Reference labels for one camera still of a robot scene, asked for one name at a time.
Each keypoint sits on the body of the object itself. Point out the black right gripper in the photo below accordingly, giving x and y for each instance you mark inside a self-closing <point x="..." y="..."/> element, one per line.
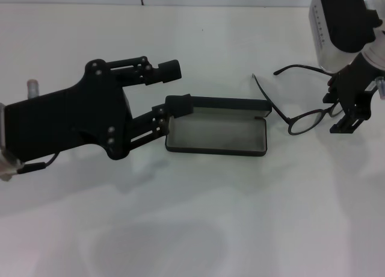
<point x="355" y="84"/>

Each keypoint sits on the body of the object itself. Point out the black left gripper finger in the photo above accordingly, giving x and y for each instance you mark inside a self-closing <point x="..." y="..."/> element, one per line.
<point x="179" y="106"/>
<point x="168" y="70"/>

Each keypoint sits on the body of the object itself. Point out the right gripper silver plug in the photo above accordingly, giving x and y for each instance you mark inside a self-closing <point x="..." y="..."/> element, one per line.
<point x="381" y="88"/>

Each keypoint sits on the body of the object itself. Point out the left gripper silver plug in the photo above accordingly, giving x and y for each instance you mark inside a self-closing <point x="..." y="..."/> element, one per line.
<point x="33" y="88"/>

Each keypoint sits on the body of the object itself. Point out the black glasses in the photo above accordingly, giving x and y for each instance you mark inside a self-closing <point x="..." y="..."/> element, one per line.
<point x="291" y="120"/>

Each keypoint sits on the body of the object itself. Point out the gripper silver plug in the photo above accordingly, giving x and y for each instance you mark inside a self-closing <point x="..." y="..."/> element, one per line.
<point x="381" y="88"/>
<point x="33" y="88"/>

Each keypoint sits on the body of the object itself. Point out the black glasses case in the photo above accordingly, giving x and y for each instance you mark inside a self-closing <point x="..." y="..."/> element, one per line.
<point x="216" y="132"/>

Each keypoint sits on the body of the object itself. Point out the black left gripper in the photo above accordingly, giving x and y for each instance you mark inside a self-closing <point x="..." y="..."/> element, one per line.
<point x="60" y="123"/>

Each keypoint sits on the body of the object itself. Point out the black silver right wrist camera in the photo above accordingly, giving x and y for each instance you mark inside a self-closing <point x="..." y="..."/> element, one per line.
<point x="349" y="24"/>

